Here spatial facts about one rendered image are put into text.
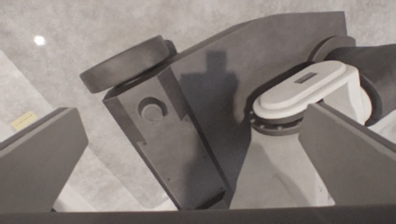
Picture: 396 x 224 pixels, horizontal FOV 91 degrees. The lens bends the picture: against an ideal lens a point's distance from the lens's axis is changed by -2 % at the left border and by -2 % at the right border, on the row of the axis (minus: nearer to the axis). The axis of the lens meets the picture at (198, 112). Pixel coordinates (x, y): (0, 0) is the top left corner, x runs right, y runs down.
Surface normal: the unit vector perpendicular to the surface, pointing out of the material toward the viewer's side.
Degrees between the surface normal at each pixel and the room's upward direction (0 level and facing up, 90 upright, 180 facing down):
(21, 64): 0
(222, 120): 0
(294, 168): 90
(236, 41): 0
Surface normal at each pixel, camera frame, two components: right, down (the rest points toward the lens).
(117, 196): 0.30, 0.27
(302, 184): -0.41, -0.83
